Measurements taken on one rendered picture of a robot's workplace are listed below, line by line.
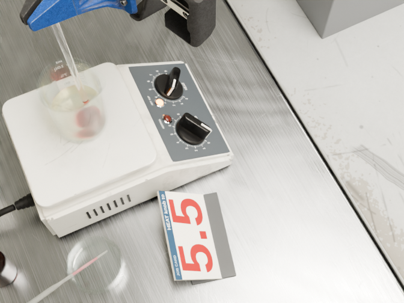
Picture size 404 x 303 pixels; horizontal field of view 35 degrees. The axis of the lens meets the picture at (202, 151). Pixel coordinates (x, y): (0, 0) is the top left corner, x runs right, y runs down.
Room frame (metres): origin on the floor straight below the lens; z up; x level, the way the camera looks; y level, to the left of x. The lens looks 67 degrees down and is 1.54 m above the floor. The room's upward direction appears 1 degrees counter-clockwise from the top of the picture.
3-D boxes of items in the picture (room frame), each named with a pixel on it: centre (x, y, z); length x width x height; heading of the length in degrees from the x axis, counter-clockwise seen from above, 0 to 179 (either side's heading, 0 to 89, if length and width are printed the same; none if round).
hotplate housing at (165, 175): (0.27, 0.09, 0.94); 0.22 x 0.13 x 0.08; 113
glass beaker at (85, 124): (0.27, 0.11, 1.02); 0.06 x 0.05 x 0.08; 91
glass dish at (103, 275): (0.15, 0.11, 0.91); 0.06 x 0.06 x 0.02
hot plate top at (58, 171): (0.26, 0.12, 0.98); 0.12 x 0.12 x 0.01; 23
